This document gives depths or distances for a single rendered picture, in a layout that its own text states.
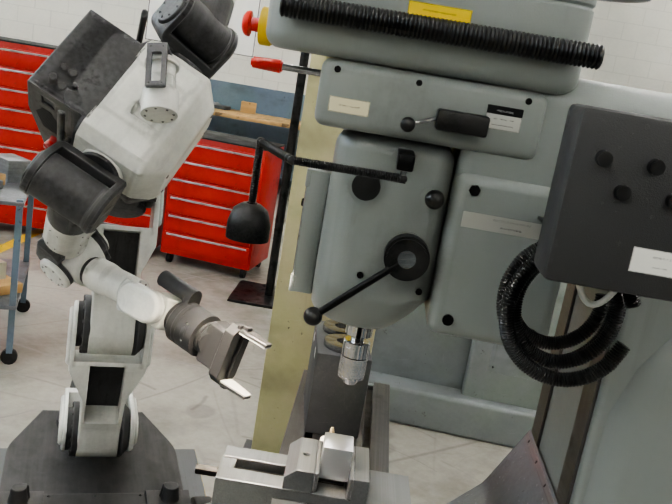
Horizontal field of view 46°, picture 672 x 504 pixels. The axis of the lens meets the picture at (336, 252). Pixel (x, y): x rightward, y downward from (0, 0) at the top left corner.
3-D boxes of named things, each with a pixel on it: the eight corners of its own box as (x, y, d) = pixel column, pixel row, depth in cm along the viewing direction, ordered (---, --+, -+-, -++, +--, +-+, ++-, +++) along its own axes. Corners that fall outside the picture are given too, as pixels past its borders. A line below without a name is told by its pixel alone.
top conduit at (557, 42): (277, 16, 111) (281, -11, 110) (281, 17, 115) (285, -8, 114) (601, 70, 109) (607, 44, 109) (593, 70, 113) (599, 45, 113)
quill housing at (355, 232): (302, 327, 127) (335, 127, 120) (315, 291, 147) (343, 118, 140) (420, 348, 127) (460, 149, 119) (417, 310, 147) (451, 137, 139)
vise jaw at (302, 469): (281, 488, 137) (284, 468, 137) (288, 454, 150) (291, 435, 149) (315, 494, 137) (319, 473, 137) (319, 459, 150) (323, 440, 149)
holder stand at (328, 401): (303, 432, 174) (317, 347, 170) (303, 390, 196) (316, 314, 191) (358, 439, 175) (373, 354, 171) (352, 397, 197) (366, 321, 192)
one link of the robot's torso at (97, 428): (58, 428, 219) (71, 286, 195) (133, 429, 225) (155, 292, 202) (54, 472, 206) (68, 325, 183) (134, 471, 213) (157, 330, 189)
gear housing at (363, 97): (311, 124, 118) (322, 55, 116) (325, 114, 142) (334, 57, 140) (536, 163, 117) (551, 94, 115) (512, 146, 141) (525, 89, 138)
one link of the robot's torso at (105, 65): (9, 173, 170) (1, 95, 138) (101, 63, 184) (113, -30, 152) (129, 249, 174) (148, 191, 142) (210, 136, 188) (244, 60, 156)
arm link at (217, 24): (174, -15, 166) (157, 35, 160) (204, -31, 161) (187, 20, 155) (212, 21, 174) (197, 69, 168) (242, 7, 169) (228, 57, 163)
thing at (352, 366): (337, 368, 142) (342, 338, 141) (363, 373, 142) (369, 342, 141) (337, 379, 137) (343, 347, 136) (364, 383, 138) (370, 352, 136)
